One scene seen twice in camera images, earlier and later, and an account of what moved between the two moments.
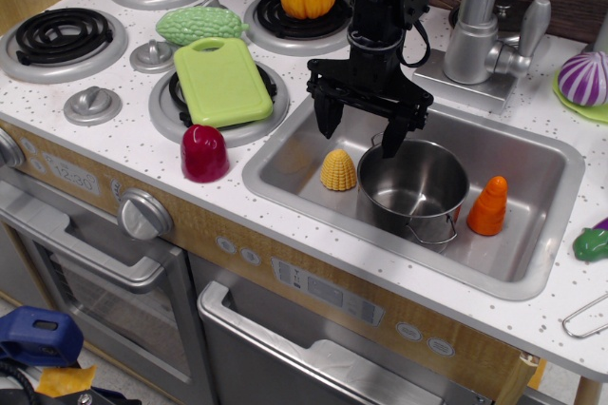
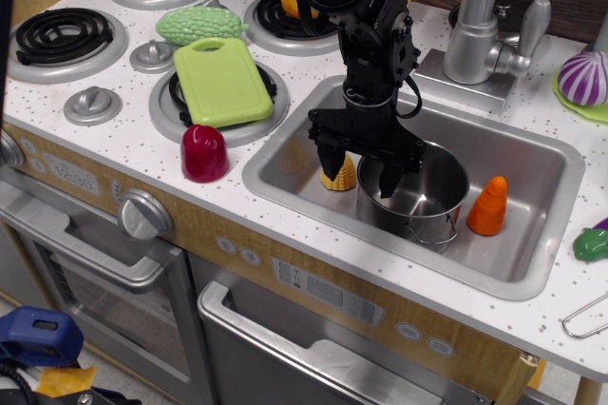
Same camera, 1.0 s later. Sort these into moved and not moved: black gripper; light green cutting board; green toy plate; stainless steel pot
Moved: black gripper
Not moved: stainless steel pot; green toy plate; light green cutting board
